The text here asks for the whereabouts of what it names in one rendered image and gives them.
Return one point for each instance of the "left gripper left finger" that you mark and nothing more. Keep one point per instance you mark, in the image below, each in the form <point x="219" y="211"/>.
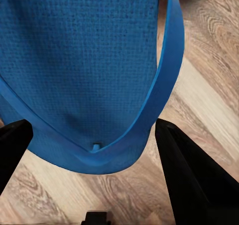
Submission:
<point x="14" y="140"/>

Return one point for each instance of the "sandal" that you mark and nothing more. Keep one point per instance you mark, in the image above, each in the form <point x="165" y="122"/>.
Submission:
<point x="84" y="74"/>

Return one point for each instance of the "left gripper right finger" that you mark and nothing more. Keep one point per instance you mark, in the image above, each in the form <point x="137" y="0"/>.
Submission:
<point x="200" y="190"/>

